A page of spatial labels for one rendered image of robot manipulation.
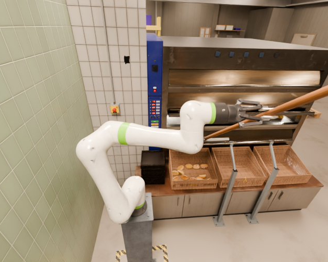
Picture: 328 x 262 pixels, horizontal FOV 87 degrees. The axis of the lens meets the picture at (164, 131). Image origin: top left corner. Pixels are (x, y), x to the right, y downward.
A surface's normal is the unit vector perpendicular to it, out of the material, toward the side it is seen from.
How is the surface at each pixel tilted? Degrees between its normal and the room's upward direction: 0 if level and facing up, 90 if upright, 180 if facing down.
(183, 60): 90
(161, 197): 90
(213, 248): 0
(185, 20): 90
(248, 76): 70
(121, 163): 90
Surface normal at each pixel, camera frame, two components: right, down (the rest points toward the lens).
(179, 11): 0.14, 0.52
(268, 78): 0.10, 0.20
